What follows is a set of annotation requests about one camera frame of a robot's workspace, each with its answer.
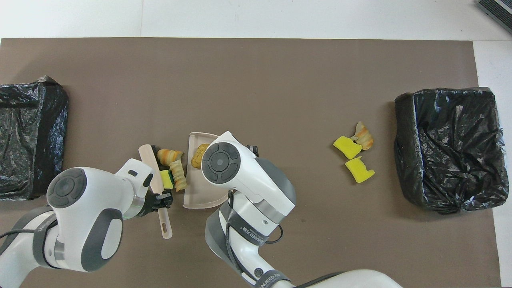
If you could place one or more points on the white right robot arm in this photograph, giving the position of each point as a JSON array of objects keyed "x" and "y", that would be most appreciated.
[{"x": 248, "y": 180}]

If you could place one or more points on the yellow green scrub sponge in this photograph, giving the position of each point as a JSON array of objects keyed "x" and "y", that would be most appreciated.
[{"x": 166, "y": 179}]

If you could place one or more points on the yellow sponge piece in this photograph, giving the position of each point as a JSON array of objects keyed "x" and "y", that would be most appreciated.
[
  {"x": 359, "y": 171},
  {"x": 347, "y": 147}
]

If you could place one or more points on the striped orange croissant piece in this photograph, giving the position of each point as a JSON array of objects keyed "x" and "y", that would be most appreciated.
[{"x": 168, "y": 156}]

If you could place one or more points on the dark ribbed box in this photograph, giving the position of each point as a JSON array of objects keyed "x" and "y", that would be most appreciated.
[{"x": 496, "y": 12}]

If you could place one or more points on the bin with black bag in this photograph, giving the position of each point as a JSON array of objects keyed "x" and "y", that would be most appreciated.
[
  {"x": 452, "y": 152},
  {"x": 28, "y": 140}
]

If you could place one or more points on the beige plastic dustpan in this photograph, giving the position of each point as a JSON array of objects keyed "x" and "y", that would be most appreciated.
[{"x": 196, "y": 192}]

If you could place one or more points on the brown table mat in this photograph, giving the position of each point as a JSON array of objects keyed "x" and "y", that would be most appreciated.
[{"x": 160, "y": 72}]

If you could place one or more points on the brown oval bun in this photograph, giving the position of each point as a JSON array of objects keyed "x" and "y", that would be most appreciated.
[{"x": 198, "y": 156}]

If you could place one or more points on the pale bread chunk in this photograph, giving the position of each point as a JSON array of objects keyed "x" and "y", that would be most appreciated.
[{"x": 179, "y": 176}]

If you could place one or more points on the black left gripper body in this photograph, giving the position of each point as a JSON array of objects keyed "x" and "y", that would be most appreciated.
[{"x": 150, "y": 204}]

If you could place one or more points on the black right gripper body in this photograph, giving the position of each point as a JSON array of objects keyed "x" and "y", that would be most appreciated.
[{"x": 253, "y": 150}]

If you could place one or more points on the pale orange croissant piece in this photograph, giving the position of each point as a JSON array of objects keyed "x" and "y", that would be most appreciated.
[{"x": 364, "y": 136}]

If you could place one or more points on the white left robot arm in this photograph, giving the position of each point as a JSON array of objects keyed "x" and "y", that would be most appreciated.
[{"x": 80, "y": 216}]

